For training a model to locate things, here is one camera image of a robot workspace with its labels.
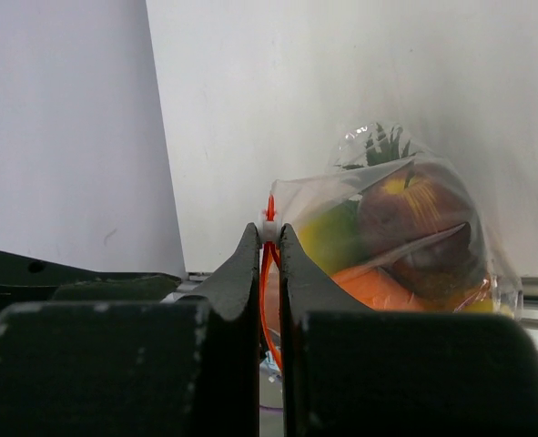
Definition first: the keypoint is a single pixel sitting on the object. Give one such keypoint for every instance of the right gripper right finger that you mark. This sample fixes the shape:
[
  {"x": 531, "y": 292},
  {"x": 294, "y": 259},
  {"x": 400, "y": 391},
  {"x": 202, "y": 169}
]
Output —
[{"x": 409, "y": 378}]

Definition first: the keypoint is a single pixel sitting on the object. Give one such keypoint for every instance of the dark red apple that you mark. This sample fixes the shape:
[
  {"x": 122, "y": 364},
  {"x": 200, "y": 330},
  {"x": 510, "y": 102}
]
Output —
[{"x": 423, "y": 221}]

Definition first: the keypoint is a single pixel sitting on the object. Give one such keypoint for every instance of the yellow pear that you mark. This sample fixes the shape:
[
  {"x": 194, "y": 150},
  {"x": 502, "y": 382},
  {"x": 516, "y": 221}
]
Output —
[{"x": 483, "y": 302}]

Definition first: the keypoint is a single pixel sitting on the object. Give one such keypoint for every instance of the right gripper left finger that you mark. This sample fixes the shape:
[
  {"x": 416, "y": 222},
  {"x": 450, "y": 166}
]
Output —
[{"x": 78, "y": 365}]

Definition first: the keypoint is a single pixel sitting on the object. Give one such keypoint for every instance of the clear zip top bag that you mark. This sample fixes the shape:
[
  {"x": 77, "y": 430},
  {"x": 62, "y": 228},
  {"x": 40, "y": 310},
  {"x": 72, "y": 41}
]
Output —
[{"x": 294, "y": 202}]

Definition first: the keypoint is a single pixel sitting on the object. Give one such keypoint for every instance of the yellow green lemon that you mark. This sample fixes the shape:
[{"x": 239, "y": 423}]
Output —
[{"x": 332, "y": 239}]

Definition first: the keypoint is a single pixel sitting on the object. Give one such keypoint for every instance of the toy pineapple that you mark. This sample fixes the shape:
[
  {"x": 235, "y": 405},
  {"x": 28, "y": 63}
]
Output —
[{"x": 373, "y": 145}]

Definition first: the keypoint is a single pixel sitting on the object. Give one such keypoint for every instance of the orange fruit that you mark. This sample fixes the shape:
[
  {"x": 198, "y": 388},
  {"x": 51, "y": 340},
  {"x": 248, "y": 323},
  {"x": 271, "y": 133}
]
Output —
[{"x": 376, "y": 289}]

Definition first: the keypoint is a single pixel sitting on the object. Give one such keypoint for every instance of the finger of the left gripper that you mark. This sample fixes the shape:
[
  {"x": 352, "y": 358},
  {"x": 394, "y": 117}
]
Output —
[{"x": 24, "y": 279}]

